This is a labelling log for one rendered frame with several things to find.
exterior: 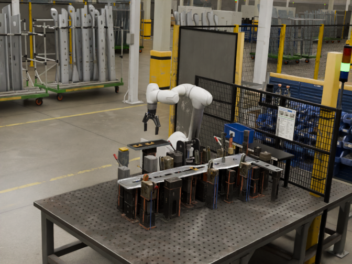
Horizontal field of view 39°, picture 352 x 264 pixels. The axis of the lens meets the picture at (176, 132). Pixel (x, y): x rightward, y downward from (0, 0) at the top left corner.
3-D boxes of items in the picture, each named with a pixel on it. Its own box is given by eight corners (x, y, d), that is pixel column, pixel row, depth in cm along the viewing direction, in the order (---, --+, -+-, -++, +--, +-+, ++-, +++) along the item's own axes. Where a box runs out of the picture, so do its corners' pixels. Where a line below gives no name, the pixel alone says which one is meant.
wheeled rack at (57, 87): (57, 102, 1092) (56, 21, 1045) (33, 95, 1158) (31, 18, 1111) (123, 93, 1227) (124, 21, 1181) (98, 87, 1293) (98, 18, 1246)
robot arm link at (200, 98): (186, 150, 499) (204, 159, 490) (177, 157, 487) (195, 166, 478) (197, 83, 458) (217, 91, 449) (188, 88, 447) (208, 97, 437)
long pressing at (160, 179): (130, 191, 364) (130, 189, 364) (114, 181, 381) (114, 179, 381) (259, 161, 447) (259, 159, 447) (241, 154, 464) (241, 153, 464)
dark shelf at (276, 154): (278, 162, 444) (278, 158, 443) (212, 137, 512) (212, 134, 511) (294, 158, 457) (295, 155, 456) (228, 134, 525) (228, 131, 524)
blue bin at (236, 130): (240, 144, 481) (241, 131, 478) (222, 136, 507) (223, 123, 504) (253, 142, 489) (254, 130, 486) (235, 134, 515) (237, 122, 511)
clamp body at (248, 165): (243, 203, 425) (246, 165, 416) (233, 198, 434) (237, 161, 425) (251, 201, 431) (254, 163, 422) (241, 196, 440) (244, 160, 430)
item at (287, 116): (293, 142, 456) (296, 109, 448) (274, 136, 473) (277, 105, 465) (294, 141, 457) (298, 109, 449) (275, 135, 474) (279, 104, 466)
